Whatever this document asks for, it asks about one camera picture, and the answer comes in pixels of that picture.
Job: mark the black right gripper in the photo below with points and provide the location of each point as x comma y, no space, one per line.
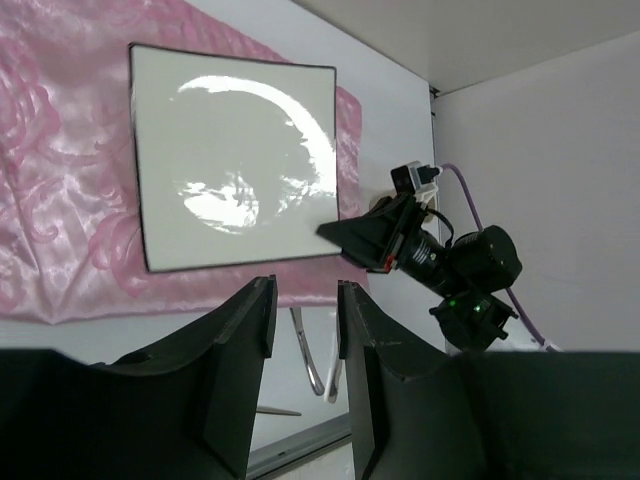
464,272

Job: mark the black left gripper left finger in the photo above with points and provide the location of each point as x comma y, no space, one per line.
182,407

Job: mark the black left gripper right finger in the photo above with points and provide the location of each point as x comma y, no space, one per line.
418,413

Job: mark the silver spoon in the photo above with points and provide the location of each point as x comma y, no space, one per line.
267,410

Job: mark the silver fork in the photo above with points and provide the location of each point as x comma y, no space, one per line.
334,372

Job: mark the silver table knife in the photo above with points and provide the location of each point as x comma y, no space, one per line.
314,378

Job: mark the white square plate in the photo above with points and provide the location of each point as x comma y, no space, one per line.
235,158

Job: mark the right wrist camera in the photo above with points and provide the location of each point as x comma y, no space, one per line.
414,178

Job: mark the aluminium front rail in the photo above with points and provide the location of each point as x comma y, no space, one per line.
288,454

